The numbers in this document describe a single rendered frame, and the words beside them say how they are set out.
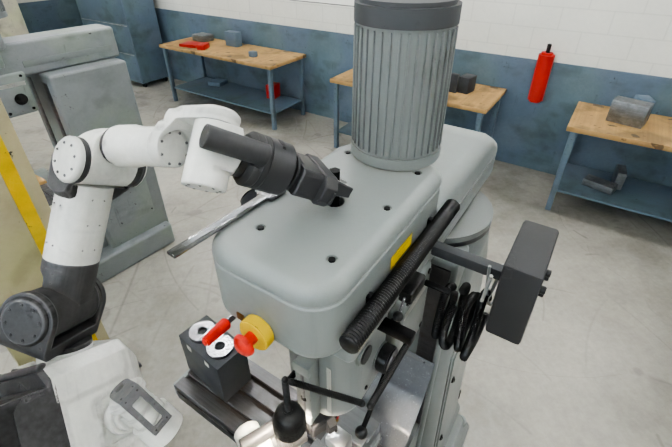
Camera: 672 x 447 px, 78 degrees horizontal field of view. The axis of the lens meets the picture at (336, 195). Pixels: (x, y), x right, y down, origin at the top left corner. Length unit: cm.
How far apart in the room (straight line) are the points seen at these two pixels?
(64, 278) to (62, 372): 16
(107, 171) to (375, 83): 50
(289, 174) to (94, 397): 52
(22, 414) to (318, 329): 47
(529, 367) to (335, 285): 253
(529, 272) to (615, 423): 217
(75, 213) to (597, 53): 456
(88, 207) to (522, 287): 85
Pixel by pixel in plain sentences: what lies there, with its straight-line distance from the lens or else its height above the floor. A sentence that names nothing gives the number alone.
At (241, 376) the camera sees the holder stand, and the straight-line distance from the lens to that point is 162.
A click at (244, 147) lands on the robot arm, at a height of 206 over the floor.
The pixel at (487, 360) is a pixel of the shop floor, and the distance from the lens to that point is 300.
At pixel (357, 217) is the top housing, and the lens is 72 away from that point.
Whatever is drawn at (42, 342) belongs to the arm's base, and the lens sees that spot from 87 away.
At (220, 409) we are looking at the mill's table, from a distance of 164.
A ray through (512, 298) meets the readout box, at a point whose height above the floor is 165.
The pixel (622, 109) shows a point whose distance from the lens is 441.
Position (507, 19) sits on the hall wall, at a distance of 490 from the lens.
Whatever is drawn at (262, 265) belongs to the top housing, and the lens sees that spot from 64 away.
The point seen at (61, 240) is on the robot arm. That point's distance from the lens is 85.
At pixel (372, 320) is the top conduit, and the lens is 67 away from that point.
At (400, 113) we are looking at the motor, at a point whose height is 202.
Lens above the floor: 231
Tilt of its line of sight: 33 degrees down
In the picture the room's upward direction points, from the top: straight up
